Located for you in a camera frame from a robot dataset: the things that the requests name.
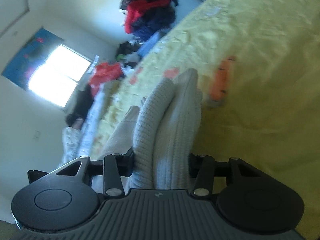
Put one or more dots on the black cloth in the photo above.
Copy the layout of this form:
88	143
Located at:
82	102

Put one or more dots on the yellow printed blanket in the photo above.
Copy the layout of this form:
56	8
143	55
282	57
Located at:
250	55

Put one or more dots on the bright window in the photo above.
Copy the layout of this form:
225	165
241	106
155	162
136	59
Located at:
57	77

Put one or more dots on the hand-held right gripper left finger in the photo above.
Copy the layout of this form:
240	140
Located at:
126	165

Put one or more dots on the pile of dark clothes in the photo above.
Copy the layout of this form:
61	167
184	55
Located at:
155	17

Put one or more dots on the red plastic bag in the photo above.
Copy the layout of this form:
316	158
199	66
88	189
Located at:
105	75

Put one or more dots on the white floral cloth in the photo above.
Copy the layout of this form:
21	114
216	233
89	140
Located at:
75	140

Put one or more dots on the blue printed curtain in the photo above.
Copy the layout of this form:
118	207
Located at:
22	57

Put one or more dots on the blue striped cloth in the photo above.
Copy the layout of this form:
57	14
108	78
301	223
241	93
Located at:
150	43

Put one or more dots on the red garment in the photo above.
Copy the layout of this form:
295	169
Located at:
140	7

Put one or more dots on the small heap of dark clothes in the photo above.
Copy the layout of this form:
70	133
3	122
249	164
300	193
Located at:
127	51

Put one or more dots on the white knit sweater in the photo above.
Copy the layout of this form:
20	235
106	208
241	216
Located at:
162	120

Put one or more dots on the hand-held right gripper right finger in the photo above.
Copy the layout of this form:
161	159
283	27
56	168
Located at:
193	165

